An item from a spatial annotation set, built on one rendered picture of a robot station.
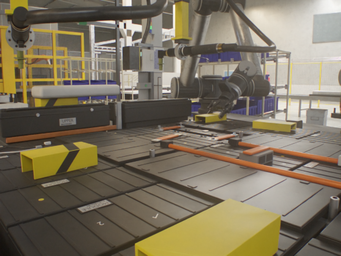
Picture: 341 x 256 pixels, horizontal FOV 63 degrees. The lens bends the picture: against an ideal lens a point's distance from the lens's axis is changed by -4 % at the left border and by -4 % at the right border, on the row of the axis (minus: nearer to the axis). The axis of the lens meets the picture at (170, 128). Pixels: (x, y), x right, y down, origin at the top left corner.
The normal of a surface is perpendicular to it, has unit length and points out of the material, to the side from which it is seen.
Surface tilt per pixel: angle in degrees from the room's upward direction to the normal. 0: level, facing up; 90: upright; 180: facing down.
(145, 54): 90
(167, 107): 90
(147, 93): 90
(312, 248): 0
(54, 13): 82
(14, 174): 0
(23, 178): 0
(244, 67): 58
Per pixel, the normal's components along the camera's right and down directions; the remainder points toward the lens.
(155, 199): 0.00, -0.99
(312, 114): -0.59, 0.13
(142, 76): 0.68, 0.11
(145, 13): 0.72, 0.40
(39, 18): -0.22, 0.59
